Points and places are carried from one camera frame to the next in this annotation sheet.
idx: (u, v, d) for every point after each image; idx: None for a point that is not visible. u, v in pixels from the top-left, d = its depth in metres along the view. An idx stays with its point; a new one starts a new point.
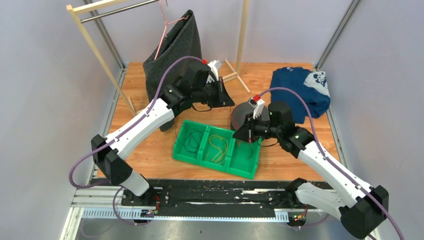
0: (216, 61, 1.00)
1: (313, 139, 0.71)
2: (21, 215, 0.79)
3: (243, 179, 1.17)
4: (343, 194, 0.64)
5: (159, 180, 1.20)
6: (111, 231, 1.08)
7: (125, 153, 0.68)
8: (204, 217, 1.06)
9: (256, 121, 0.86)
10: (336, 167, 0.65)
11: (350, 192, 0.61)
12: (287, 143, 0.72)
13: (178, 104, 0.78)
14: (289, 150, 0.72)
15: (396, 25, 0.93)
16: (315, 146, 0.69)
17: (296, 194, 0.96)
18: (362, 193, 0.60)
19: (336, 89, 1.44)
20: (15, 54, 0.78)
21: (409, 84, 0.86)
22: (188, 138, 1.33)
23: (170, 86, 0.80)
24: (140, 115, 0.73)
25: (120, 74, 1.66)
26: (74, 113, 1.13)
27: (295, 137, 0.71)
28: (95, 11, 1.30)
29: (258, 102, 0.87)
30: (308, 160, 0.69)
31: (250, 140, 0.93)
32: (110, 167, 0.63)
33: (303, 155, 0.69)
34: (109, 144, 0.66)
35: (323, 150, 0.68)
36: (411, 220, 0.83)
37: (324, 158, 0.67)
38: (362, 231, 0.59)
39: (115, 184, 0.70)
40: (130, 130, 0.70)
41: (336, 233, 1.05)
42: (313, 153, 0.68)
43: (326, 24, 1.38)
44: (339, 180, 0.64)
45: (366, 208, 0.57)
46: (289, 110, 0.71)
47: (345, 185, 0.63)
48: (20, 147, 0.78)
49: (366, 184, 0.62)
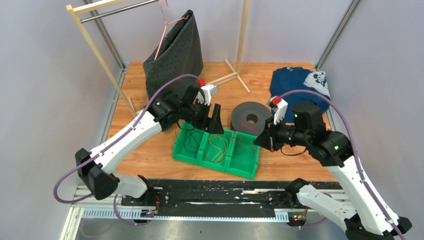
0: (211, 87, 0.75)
1: (353, 154, 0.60)
2: (21, 215, 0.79)
3: (243, 179, 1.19)
4: (365, 218, 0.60)
5: (159, 180, 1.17)
6: (111, 231, 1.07)
7: (109, 168, 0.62)
8: (204, 217, 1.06)
9: (278, 126, 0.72)
10: (372, 194, 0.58)
11: (379, 224, 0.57)
12: (320, 151, 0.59)
13: (165, 117, 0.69)
14: (321, 159, 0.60)
15: (396, 25, 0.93)
16: (354, 164, 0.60)
17: (296, 195, 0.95)
18: (390, 227, 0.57)
19: (336, 89, 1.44)
20: (16, 54, 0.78)
21: (409, 84, 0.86)
22: (188, 138, 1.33)
23: (158, 98, 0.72)
24: (126, 128, 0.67)
25: (120, 74, 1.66)
26: (74, 113, 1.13)
27: (333, 147, 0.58)
28: (95, 11, 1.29)
29: (279, 105, 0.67)
30: (340, 175, 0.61)
31: (272, 148, 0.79)
32: (94, 183, 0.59)
33: (336, 170, 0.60)
34: (93, 158, 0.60)
35: (362, 171, 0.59)
36: (411, 221, 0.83)
37: (361, 181, 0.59)
38: None
39: (99, 199, 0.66)
40: (116, 144, 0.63)
41: (335, 233, 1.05)
42: (349, 173, 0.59)
43: (326, 24, 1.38)
44: (370, 208, 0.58)
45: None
46: (319, 109, 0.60)
47: (375, 216, 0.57)
48: (20, 147, 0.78)
49: (395, 216, 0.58)
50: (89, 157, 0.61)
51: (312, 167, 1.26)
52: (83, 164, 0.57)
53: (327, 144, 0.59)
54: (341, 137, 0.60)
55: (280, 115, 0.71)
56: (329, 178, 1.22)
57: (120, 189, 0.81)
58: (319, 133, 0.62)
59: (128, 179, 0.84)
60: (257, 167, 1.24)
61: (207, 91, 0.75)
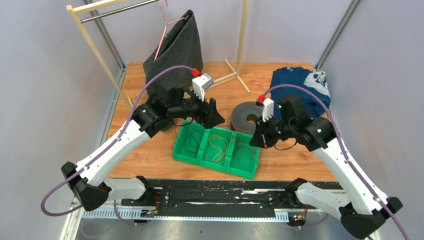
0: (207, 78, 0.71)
1: (336, 136, 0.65)
2: (21, 215, 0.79)
3: (243, 179, 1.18)
4: (356, 201, 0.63)
5: (159, 180, 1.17)
6: (111, 231, 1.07)
7: (97, 180, 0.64)
8: (205, 217, 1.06)
9: (267, 124, 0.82)
10: (358, 174, 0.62)
11: (367, 203, 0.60)
12: (305, 135, 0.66)
13: (152, 125, 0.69)
14: (307, 143, 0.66)
15: (397, 24, 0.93)
16: (337, 145, 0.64)
17: (296, 194, 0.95)
18: (379, 205, 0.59)
19: (336, 89, 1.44)
20: (16, 54, 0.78)
21: (409, 84, 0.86)
22: (188, 138, 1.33)
23: (146, 104, 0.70)
24: (112, 139, 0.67)
25: (120, 74, 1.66)
26: (74, 113, 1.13)
27: (316, 130, 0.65)
28: (95, 11, 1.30)
29: (264, 102, 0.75)
30: (326, 159, 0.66)
31: (266, 145, 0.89)
32: (80, 197, 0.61)
33: (321, 152, 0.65)
34: (79, 172, 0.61)
35: (346, 152, 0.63)
36: (411, 221, 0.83)
37: (346, 161, 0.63)
38: (363, 234, 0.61)
39: (91, 209, 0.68)
40: (102, 156, 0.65)
41: (336, 233, 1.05)
42: (333, 154, 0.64)
43: (326, 24, 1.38)
44: (357, 188, 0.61)
45: (381, 222, 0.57)
46: (298, 98, 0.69)
47: (363, 195, 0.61)
48: (20, 146, 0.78)
49: (383, 195, 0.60)
50: (75, 171, 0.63)
51: (312, 167, 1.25)
52: (68, 180, 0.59)
53: (311, 128, 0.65)
54: (324, 122, 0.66)
55: (269, 113, 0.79)
56: (329, 178, 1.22)
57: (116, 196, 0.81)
58: (304, 120, 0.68)
59: (122, 184, 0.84)
60: (257, 167, 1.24)
61: (201, 86, 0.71)
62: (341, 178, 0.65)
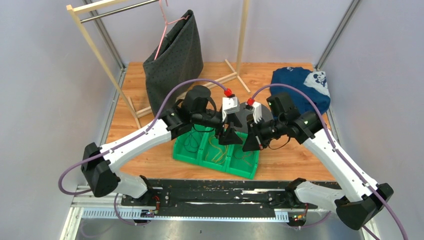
0: (233, 105, 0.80)
1: (323, 127, 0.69)
2: (21, 215, 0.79)
3: (243, 179, 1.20)
4: (347, 189, 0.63)
5: (159, 180, 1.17)
6: (111, 231, 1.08)
7: (116, 166, 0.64)
8: (205, 217, 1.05)
9: (260, 125, 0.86)
10: (345, 160, 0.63)
11: (356, 189, 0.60)
12: (293, 127, 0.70)
13: (176, 128, 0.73)
14: (295, 135, 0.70)
15: (397, 25, 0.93)
16: (325, 135, 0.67)
17: (295, 193, 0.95)
18: (369, 191, 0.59)
19: (336, 89, 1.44)
20: (16, 54, 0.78)
21: (409, 84, 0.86)
22: (188, 138, 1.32)
23: (171, 109, 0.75)
24: (139, 131, 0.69)
25: (120, 74, 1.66)
26: (74, 113, 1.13)
27: (303, 122, 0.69)
28: (95, 11, 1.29)
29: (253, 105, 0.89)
30: (315, 149, 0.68)
31: (262, 145, 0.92)
32: (97, 178, 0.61)
33: (310, 142, 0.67)
34: (103, 154, 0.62)
35: (333, 141, 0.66)
36: (410, 221, 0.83)
37: (334, 149, 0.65)
38: (358, 223, 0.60)
39: (98, 195, 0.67)
40: (127, 144, 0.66)
41: (335, 233, 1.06)
42: (321, 143, 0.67)
43: (327, 24, 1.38)
44: (346, 175, 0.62)
45: (370, 207, 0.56)
46: (285, 96, 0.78)
47: (353, 182, 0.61)
48: (20, 147, 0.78)
49: (373, 181, 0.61)
50: (98, 152, 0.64)
51: (312, 167, 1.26)
52: (92, 158, 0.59)
53: (298, 121, 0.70)
54: (311, 114, 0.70)
55: (259, 115, 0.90)
56: (328, 178, 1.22)
57: (120, 189, 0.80)
58: (294, 114, 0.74)
59: (129, 178, 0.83)
60: (257, 167, 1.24)
61: (224, 110, 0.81)
62: (331, 169, 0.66)
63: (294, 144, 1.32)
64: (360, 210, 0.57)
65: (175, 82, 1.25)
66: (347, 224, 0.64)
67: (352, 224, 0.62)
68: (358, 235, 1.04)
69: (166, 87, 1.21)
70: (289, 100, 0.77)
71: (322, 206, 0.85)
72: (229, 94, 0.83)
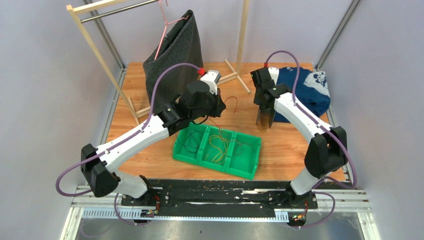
0: (216, 72, 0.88)
1: (288, 92, 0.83)
2: (21, 216, 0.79)
3: (243, 179, 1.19)
4: (306, 134, 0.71)
5: (159, 180, 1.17)
6: (111, 231, 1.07)
7: (113, 166, 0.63)
8: (204, 218, 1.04)
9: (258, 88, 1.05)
10: (303, 111, 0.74)
11: (310, 129, 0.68)
12: (266, 95, 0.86)
13: (174, 124, 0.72)
14: (268, 101, 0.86)
15: (396, 25, 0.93)
16: (290, 96, 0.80)
17: (291, 186, 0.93)
18: (321, 130, 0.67)
19: (336, 89, 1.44)
20: (16, 56, 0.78)
21: (409, 85, 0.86)
22: (188, 138, 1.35)
23: (169, 104, 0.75)
24: (135, 130, 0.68)
25: (120, 74, 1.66)
26: (73, 112, 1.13)
27: (272, 89, 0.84)
28: (95, 11, 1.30)
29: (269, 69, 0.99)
30: (283, 108, 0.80)
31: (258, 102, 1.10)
32: (95, 179, 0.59)
33: (278, 104, 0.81)
34: (99, 155, 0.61)
35: (294, 99, 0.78)
36: (409, 222, 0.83)
37: (294, 104, 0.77)
38: (318, 166, 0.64)
39: (99, 196, 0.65)
40: (123, 144, 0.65)
41: (336, 233, 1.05)
42: (285, 101, 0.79)
43: (326, 24, 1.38)
44: (303, 121, 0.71)
45: (323, 142, 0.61)
46: (263, 69, 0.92)
47: (307, 125, 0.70)
48: (19, 147, 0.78)
49: (327, 124, 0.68)
50: (94, 153, 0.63)
51: None
52: (89, 159, 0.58)
53: (270, 89, 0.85)
54: (281, 86, 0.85)
55: None
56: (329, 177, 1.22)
57: (120, 189, 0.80)
58: (270, 85, 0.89)
59: (129, 178, 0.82)
60: (257, 167, 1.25)
61: (211, 80, 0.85)
62: (297, 124, 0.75)
63: (294, 145, 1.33)
64: (315, 149, 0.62)
65: (175, 81, 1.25)
66: (313, 174, 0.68)
67: (315, 171, 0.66)
68: (357, 235, 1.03)
69: (165, 86, 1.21)
70: (266, 72, 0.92)
71: (314, 184, 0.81)
72: (204, 72, 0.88)
